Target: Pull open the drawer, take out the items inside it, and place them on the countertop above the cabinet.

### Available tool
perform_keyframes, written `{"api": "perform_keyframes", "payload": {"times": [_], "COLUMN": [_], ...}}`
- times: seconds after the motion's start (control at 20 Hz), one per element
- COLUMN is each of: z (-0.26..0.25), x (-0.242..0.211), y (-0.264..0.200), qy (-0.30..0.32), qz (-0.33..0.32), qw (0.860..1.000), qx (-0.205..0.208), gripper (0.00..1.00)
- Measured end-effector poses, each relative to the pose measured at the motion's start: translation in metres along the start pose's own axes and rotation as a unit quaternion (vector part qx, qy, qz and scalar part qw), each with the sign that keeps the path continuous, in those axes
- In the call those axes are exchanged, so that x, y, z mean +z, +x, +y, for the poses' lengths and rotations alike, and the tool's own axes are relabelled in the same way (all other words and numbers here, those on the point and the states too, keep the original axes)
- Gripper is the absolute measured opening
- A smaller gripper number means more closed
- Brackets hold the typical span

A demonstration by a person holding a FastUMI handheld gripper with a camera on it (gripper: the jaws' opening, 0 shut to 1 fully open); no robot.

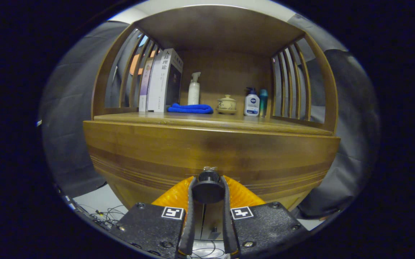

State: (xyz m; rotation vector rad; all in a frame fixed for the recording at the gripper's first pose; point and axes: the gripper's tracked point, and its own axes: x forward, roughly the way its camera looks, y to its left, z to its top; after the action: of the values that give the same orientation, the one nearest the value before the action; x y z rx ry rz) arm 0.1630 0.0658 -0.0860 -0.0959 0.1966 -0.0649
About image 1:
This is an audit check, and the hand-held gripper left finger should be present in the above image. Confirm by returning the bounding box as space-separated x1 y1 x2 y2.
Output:
112 175 198 259

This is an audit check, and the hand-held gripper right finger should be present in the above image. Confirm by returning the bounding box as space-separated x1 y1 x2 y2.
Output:
221 175 310 259

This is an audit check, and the black drawer knob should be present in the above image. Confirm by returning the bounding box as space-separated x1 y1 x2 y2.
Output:
192 170 226 204

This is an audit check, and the wooden cabinet door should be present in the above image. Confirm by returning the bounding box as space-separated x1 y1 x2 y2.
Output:
204 204 225 241
194 204 205 241

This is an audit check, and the wooden countertop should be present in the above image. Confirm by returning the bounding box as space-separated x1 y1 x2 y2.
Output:
94 111 334 136

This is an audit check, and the wooden cabinet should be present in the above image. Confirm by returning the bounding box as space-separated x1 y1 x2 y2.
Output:
83 4 341 241

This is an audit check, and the folded blue cloth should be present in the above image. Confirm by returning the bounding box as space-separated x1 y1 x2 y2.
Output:
167 103 214 114

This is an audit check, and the ceramic lidded teacup with saucer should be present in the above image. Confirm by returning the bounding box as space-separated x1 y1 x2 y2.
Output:
216 94 238 115

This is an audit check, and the white lotion bottle blue cap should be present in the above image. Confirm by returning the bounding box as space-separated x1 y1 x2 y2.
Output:
244 87 260 117

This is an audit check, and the teal bottle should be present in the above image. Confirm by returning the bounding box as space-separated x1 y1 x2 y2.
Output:
259 89 269 118

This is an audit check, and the white pump bottle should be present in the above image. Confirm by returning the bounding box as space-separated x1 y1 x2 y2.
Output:
188 72 201 106

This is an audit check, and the thin purple-spined book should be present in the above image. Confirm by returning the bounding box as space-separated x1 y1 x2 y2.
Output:
139 58 154 112

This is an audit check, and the thick white book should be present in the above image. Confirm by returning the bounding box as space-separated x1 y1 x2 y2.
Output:
147 48 184 113

